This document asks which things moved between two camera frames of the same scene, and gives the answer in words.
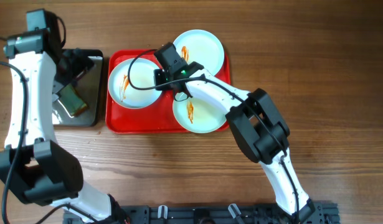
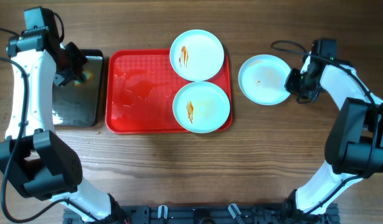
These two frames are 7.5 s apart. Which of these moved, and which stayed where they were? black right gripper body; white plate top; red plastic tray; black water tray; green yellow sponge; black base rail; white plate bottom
Moved: green yellow sponge; black right gripper body
Stayed: black base rail; white plate bottom; black water tray; red plastic tray; white plate top
